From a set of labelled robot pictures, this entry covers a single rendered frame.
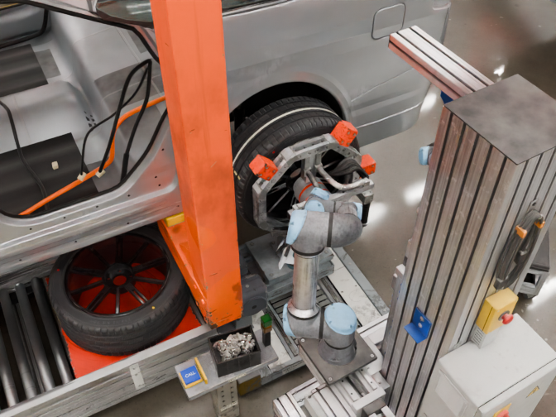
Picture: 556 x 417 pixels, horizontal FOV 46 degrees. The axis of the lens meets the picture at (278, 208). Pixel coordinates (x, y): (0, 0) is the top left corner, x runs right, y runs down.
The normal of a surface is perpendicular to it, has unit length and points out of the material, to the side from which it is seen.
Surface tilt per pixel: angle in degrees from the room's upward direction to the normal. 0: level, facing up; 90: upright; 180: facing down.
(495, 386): 0
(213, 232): 90
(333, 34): 90
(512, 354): 0
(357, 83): 90
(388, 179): 0
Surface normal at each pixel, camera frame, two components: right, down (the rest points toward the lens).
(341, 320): 0.13, -0.66
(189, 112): 0.46, 0.65
